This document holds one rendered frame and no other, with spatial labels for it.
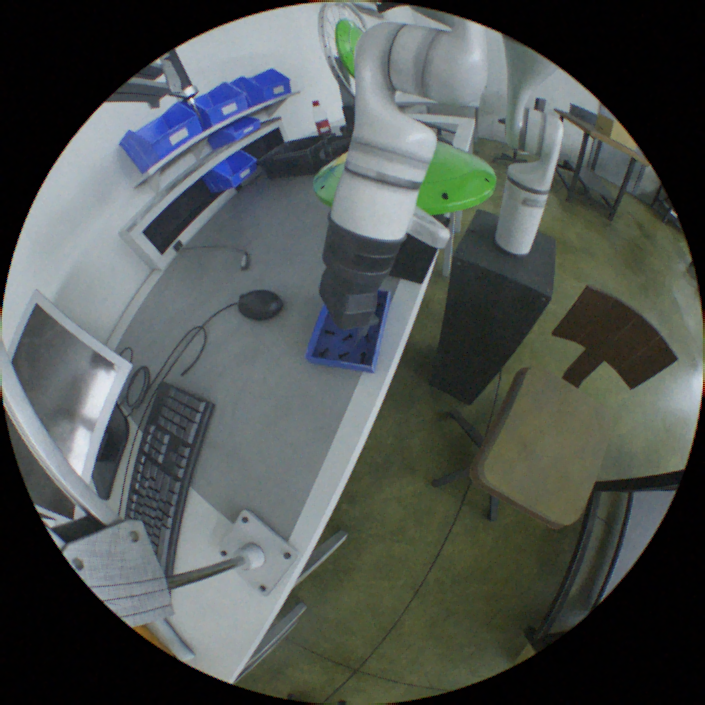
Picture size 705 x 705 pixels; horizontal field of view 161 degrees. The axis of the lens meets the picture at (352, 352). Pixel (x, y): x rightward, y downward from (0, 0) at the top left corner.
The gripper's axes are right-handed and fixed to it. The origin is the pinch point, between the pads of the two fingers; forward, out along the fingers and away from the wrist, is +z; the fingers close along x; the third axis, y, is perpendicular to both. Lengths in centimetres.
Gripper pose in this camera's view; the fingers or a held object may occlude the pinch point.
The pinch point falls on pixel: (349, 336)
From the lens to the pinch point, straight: 36.9
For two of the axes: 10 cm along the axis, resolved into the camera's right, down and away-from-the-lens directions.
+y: -8.8, 2.0, -4.3
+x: 4.1, 7.7, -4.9
